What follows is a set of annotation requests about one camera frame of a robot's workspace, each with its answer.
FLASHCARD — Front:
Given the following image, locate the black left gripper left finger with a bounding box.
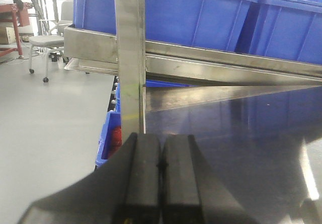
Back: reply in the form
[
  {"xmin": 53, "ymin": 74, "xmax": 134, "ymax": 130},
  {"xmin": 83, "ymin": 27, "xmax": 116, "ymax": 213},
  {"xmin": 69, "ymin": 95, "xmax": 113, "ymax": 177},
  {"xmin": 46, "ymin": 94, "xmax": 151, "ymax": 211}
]
[{"xmin": 18, "ymin": 133, "xmax": 161, "ymax": 223}]

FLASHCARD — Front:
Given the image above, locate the blue plastic bin middle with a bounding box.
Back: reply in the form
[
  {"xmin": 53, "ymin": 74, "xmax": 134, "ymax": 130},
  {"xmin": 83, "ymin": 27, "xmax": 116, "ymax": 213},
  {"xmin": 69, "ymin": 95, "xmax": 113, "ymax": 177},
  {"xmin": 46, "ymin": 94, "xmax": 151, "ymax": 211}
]
[{"xmin": 236, "ymin": 0, "xmax": 321, "ymax": 65}]

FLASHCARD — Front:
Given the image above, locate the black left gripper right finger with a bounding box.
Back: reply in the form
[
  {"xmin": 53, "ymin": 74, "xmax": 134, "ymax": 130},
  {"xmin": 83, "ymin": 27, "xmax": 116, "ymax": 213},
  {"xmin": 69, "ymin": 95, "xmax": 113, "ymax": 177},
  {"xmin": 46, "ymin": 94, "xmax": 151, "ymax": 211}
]
[{"xmin": 162, "ymin": 135, "xmax": 258, "ymax": 223}]

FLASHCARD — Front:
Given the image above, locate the stainless steel shelf rack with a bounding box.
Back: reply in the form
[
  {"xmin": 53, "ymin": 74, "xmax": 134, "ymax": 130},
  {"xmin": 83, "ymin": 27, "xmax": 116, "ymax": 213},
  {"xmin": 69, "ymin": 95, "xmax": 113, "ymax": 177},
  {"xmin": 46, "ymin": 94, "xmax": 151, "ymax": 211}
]
[{"xmin": 65, "ymin": 0, "xmax": 321, "ymax": 137}]

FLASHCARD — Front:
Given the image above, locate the grey office chair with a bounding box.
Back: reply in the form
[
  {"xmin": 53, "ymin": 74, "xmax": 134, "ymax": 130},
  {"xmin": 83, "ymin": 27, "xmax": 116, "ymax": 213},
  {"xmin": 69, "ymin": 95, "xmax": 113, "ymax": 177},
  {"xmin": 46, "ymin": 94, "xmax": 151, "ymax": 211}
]
[{"xmin": 28, "ymin": 0, "xmax": 73, "ymax": 83}]

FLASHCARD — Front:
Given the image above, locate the blue plastic bin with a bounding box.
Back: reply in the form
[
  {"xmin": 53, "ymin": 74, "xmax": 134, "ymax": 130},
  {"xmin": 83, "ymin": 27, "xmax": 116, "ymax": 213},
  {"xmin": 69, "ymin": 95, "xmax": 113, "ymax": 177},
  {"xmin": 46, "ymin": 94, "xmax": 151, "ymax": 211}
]
[
  {"xmin": 236, "ymin": 0, "xmax": 321, "ymax": 65},
  {"xmin": 73, "ymin": 0, "xmax": 256, "ymax": 51}
]

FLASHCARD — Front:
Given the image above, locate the blue plastic bin left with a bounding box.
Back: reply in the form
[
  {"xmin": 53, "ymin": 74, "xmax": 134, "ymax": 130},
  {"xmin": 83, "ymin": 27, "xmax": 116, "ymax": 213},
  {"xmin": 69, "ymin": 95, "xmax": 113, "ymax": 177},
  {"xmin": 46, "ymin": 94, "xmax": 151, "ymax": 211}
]
[{"xmin": 73, "ymin": 0, "xmax": 256, "ymax": 51}]

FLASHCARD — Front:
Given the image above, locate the red metal workbench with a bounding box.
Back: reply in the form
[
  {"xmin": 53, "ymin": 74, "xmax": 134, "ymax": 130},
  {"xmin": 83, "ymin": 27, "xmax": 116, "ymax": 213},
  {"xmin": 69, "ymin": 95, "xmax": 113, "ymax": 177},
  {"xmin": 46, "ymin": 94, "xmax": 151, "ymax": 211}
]
[{"xmin": 1, "ymin": 0, "xmax": 32, "ymax": 58}]

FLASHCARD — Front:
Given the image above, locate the blue bin with red items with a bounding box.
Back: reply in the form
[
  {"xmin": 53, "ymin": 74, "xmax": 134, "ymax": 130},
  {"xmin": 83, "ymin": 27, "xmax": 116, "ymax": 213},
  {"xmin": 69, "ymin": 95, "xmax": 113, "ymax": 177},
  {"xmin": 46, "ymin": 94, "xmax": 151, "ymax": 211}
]
[{"xmin": 95, "ymin": 83, "xmax": 121, "ymax": 168}]

